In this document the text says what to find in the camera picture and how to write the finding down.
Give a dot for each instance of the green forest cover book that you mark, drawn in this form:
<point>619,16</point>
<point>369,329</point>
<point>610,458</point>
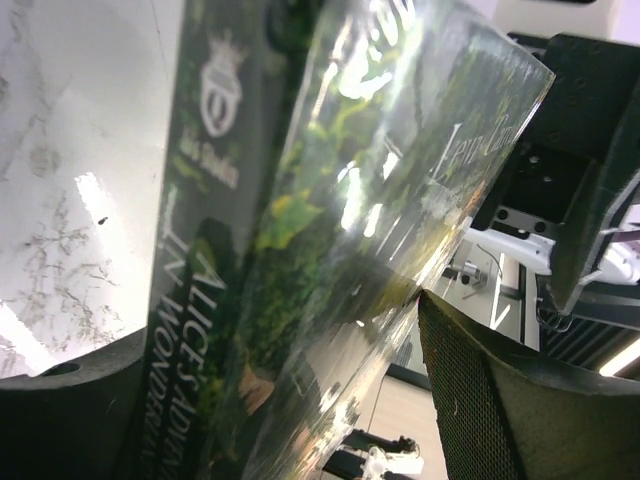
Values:
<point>324,161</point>

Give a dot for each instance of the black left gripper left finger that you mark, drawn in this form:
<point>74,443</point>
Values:
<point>69,422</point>

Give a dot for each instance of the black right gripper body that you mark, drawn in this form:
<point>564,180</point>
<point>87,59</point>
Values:
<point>575,169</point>

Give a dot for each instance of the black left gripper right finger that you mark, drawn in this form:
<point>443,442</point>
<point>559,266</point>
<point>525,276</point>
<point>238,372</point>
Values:
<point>505,411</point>

